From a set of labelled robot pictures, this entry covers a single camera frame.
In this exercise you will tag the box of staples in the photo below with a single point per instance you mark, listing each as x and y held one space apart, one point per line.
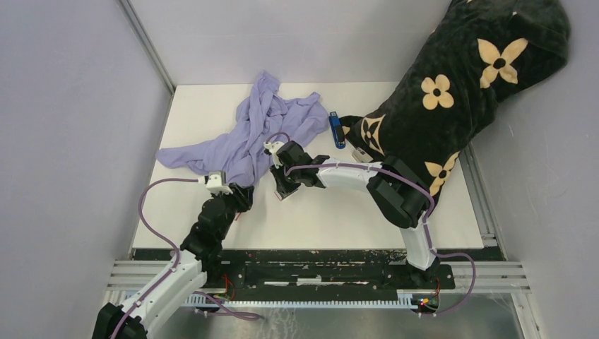
283 193

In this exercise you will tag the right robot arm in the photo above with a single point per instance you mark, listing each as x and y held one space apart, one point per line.
398 192

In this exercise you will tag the slotted cable duct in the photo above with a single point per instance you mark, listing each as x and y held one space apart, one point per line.
401 302

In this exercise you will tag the black floral blanket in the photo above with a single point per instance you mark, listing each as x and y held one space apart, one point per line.
481 53

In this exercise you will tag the beige and black stapler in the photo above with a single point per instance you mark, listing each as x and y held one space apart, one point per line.
359 155

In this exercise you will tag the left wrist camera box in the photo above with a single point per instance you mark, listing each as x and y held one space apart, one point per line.
215 182

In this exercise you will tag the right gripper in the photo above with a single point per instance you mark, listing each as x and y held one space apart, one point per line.
277 174

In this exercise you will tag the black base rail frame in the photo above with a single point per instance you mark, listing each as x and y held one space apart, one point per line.
327 275

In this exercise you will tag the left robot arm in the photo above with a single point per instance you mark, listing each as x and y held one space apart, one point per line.
143 314

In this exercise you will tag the blue stapler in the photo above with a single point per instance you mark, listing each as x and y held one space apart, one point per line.
337 130

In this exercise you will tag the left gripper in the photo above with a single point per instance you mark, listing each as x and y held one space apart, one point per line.
243 195

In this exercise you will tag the lavender crumpled cloth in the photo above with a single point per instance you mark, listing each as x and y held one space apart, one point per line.
262 116

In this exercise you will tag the aluminium rail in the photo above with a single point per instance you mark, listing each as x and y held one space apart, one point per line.
491 276

